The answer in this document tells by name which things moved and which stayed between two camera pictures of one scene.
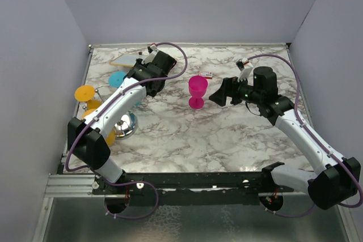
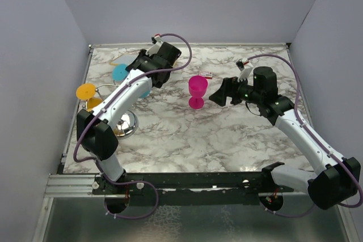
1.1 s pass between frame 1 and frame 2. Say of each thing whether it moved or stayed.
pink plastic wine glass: stayed
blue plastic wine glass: moved
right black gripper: stayed
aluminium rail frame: stayed
